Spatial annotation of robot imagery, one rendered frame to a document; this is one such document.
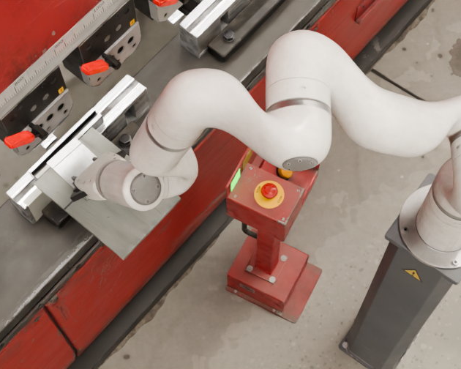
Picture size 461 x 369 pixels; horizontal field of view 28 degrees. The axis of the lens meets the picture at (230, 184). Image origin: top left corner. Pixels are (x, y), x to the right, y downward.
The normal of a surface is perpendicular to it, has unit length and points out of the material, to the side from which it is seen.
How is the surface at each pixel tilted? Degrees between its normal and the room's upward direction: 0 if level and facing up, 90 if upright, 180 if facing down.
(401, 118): 35
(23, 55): 90
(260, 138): 70
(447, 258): 0
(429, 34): 0
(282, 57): 30
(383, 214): 0
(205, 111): 64
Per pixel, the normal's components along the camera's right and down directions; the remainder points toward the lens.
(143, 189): 0.46, 0.10
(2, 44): 0.76, 0.59
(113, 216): -0.01, -0.40
